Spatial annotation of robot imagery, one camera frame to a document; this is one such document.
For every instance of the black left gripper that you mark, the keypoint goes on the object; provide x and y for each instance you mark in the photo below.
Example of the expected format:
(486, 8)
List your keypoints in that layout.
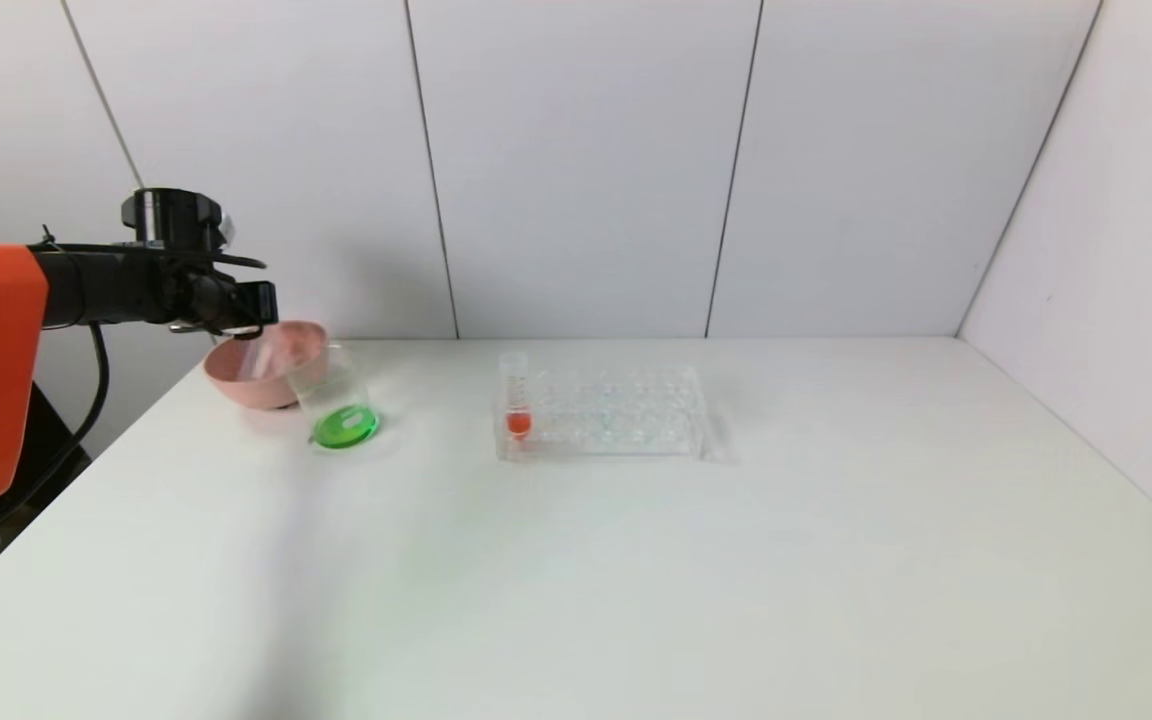
(263, 299)

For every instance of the clear glass beaker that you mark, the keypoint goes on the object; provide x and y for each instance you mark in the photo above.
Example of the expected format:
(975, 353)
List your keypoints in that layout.
(346, 428)

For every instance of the clear acrylic test tube rack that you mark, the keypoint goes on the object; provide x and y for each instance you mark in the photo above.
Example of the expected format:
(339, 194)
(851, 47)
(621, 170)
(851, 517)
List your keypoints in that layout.
(616, 420)

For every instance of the test tube with red liquid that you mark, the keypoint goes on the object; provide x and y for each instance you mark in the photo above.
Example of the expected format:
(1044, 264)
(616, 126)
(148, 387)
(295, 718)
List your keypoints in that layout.
(518, 425)

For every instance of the test tube with yellow liquid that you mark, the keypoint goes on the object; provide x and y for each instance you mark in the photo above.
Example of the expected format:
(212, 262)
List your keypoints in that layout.
(266, 360)

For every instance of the pink bowl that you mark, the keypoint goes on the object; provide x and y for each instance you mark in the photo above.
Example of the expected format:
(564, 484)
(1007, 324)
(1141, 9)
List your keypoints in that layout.
(241, 385)

